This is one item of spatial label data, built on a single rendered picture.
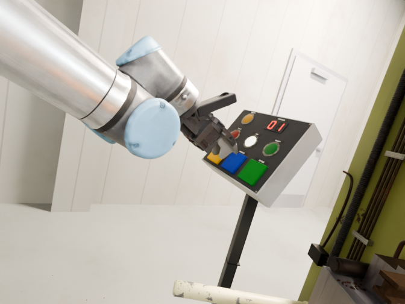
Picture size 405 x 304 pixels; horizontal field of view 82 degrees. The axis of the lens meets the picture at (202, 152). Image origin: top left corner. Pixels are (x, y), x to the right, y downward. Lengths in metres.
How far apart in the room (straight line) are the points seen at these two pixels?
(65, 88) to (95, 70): 0.04
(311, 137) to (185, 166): 2.03
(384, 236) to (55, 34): 0.76
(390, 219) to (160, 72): 0.64
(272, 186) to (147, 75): 0.46
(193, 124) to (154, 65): 0.17
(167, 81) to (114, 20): 1.70
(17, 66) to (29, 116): 2.01
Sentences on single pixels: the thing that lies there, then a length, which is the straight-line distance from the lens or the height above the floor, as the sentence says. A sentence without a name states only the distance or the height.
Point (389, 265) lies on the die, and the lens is 0.55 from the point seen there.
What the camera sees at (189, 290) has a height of 0.63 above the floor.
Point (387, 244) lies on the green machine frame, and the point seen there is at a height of 0.96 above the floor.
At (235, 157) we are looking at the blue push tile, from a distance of 0.81.
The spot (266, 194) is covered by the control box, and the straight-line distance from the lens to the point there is 0.71.
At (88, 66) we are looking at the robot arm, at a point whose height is 1.17.
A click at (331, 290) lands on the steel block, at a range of 0.56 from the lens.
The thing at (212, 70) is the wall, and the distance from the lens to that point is 2.62.
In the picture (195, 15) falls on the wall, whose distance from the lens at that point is 2.58.
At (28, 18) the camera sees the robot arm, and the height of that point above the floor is 1.19.
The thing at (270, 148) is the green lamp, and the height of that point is 1.09.
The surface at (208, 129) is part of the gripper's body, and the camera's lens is 0.56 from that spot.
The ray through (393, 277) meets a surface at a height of 1.01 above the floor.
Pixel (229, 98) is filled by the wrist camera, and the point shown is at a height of 1.20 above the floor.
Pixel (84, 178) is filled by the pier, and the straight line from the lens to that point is 2.27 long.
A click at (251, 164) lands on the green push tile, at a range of 0.75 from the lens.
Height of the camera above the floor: 1.15
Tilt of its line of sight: 10 degrees down
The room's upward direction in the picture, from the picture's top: 15 degrees clockwise
